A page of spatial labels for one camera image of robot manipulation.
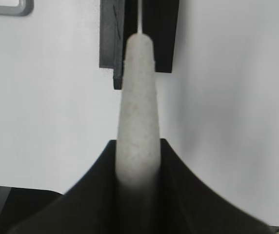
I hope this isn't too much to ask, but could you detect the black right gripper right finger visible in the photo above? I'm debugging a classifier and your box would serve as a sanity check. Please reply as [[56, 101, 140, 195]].
[[158, 139, 273, 234]]

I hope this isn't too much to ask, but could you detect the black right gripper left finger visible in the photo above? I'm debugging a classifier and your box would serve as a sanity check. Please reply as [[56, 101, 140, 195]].
[[9, 140, 117, 234]]

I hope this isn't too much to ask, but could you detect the white-handled kitchen knife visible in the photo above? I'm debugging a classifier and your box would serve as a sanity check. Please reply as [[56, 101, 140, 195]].
[[115, 0, 161, 189]]

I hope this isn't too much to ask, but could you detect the black knife stand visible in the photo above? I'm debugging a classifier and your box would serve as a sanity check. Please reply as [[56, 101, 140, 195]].
[[99, 0, 179, 90]]

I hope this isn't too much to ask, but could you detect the grey-rimmed white cutting board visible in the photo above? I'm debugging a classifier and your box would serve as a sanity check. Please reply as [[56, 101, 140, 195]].
[[0, 0, 34, 17]]

